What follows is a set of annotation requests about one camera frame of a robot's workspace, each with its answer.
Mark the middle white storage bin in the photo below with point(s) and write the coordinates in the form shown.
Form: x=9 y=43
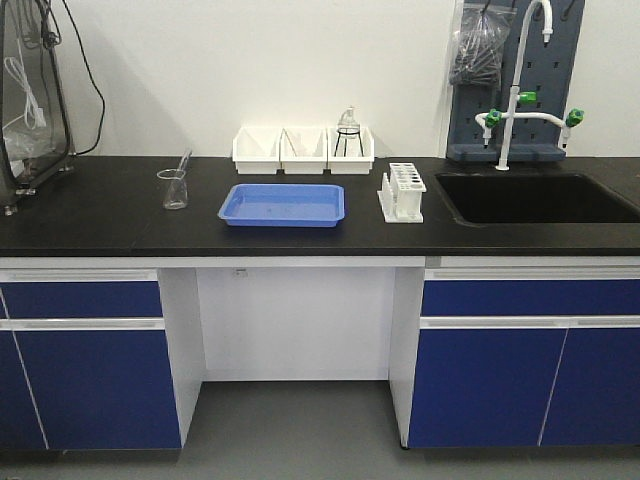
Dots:
x=311 y=146

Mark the metal frame equipment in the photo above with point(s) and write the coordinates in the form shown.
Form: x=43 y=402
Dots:
x=36 y=141

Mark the plastic bag of pegs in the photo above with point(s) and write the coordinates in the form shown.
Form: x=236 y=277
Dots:
x=479 y=43

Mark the left blue cabinet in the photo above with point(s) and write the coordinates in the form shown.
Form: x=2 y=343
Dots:
x=84 y=363

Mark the right white storage bin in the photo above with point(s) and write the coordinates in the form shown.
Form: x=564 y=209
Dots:
x=351 y=165

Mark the black wire tripod stand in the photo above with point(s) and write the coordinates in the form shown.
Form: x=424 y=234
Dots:
x=348 y=143

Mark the white storage bin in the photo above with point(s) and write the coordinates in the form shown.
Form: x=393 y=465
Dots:
x=351 y=165
x=256 y=150
x=311 y=146

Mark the glass beaker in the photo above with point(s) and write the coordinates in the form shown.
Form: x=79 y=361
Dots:
x=176 y=196

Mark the clear glass test tube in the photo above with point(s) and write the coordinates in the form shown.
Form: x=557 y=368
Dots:
x=182 y=167

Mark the glass alcohol lamp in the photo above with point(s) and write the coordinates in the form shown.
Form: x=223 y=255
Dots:
x=347 y=124

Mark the blue cabinet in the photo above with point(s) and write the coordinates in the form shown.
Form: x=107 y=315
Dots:
x=525 y=356
x=84 y=363

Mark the grey drying pegboard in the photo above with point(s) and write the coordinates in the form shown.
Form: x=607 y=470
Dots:
x=537 y=66

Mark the blue plastic tray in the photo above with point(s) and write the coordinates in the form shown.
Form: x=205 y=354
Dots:
x=283 y=205

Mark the black lab sink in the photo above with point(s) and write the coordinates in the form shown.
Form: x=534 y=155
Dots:
x=503 y=199

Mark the white test tube rack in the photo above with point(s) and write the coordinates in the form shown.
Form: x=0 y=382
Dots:
x=401 y=194

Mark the right blue cabinet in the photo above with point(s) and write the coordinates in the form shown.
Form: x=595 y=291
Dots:
x=525 y=356

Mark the left white storage bin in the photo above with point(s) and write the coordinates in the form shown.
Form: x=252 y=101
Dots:
x=256 y=150

